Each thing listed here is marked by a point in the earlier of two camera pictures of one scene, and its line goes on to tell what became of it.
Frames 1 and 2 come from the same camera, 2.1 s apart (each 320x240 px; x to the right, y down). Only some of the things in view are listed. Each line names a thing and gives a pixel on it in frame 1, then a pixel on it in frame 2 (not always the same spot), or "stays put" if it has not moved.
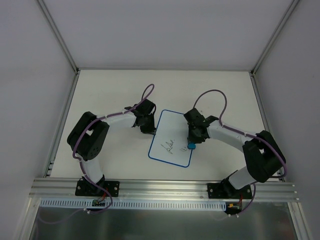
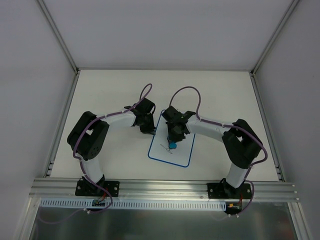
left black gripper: (147, 124) stays put
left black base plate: (85, 188) stays put
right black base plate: (227, 190) stays put
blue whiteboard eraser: (191, 146) to (172, 145)
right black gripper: (195, 134) to (175, 132)
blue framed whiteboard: (170, 142) stays put
